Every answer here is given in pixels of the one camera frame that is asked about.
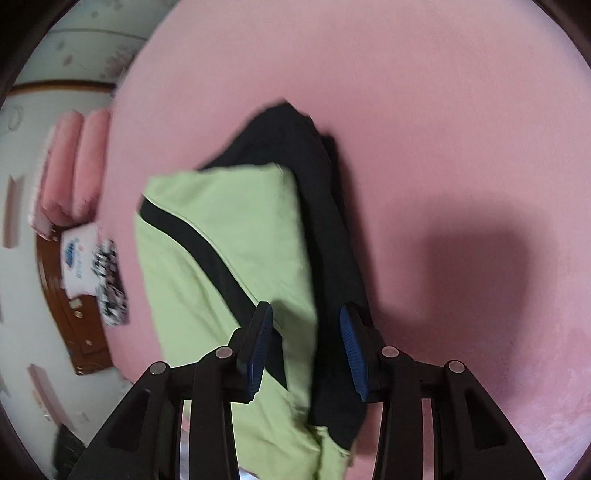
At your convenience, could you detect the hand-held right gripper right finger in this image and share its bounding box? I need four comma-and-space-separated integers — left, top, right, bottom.
340, 304, 546, 480

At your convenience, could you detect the brown wooden headboard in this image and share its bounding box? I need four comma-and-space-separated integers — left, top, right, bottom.
36, 224, 114, 377

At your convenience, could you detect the white floral wardrobe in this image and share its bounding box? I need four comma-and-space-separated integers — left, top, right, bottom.
14, 0, 181, 93

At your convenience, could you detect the pink bed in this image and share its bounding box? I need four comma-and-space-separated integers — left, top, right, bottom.
99, 0, 591, 480

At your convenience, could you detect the black and white printed cloth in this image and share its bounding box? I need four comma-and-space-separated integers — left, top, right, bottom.
91, 239, 129, 328

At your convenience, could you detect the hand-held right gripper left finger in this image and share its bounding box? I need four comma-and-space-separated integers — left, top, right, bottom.
69, 301, 274, 480

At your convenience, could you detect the dark object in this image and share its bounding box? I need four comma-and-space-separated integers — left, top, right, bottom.
53, 425, 86, 469

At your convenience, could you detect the pink folded quilt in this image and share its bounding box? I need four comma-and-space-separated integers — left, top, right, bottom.
30, 108, 112, 238

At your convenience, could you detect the green and black hooded jacket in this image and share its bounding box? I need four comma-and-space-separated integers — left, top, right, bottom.
134, 102, 375, 480

